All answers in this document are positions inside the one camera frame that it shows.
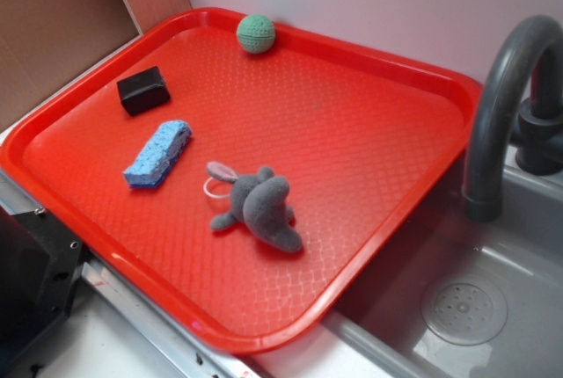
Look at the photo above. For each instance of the blue sponge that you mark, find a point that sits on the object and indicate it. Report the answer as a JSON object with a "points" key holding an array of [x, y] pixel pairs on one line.
{"points": [[159, 154]]}

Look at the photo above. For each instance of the black rectangular block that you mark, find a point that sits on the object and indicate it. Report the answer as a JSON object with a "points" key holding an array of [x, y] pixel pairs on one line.
{"points": [[143, 91]]}

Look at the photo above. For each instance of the red plastic tray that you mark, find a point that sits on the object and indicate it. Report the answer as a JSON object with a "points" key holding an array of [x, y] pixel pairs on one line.
{"points": [[360, 135]]}

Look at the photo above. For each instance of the brown cardboard panel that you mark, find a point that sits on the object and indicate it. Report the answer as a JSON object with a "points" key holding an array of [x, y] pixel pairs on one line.
{"points": [[47, 44]]}

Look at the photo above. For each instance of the gray plastic sink basin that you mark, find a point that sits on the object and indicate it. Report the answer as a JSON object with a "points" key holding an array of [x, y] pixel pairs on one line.
{"points": [[449, 297]]}

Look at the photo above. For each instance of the gray plush animal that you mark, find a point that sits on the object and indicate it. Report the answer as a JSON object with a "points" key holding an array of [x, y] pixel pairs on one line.
{"points": [[259, 202]]}

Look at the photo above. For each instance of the green textured ball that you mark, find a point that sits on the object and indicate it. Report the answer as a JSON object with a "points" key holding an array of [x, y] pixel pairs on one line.
{"points": [[256, 33]]}

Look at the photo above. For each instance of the gray curved faucet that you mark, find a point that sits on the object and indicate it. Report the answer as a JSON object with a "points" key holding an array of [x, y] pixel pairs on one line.
{"points": [[520, 105]]}

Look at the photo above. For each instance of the aluminum rail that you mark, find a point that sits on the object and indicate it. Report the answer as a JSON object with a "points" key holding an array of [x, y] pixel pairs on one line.
{"points": [[113, 331]]}

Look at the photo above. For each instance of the black metal bracket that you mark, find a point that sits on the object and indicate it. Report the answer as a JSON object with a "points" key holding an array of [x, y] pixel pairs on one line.
{"points": [[41, 262]]}

